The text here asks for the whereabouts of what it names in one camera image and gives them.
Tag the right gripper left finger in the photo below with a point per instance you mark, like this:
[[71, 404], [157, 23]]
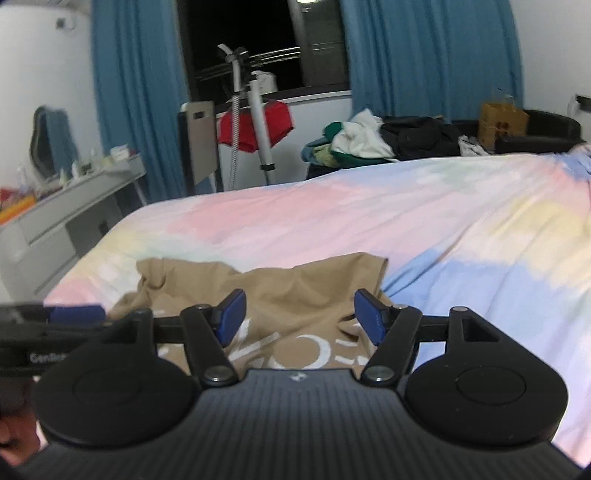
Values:
[[207, 330]]

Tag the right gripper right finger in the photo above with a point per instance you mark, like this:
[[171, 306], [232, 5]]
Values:
[[394, 331]]

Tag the tan t-shirt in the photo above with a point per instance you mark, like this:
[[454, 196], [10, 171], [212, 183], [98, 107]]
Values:
[[296, 318]]

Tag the pile of clothes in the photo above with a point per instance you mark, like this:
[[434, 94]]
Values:
[[367, 139]]

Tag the person's left hand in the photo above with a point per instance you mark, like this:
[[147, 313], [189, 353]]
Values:
[[19, 439]]

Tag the white dressing table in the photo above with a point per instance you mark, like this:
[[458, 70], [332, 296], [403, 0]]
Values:
[[40, 246]]

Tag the pastel tie-dye bed cover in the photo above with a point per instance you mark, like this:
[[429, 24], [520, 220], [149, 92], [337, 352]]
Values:
[[506, 236]]

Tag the black sofa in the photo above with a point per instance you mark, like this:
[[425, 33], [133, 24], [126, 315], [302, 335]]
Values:
[[546, 133]]

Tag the red garment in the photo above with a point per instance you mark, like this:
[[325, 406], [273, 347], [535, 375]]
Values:
[[278, 122]]

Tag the brown paper bag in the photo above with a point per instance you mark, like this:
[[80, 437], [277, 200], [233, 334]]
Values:
[[500, 120]]

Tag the left blue curtain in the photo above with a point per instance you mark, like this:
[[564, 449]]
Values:
[[140, 85]]

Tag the blue curtain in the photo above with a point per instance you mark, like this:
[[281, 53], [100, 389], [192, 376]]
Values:
[[431, 57], [140, 85]]

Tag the right blue curtain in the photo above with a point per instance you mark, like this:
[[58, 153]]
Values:
[[431, 57]]

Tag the dark window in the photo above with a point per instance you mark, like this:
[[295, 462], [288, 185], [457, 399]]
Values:
[[302, 43]]

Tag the wavy frame mirror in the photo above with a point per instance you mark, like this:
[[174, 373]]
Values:
[[52, 148]]

